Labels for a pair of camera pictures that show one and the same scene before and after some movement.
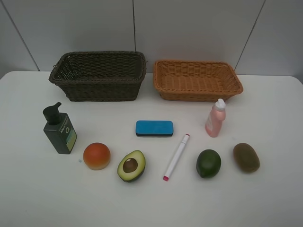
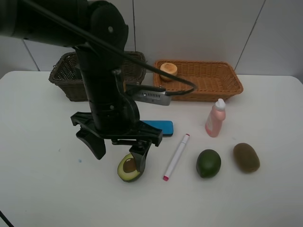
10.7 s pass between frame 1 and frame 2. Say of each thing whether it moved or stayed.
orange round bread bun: moved
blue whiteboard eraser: stayed
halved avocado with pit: stayed
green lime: stayed
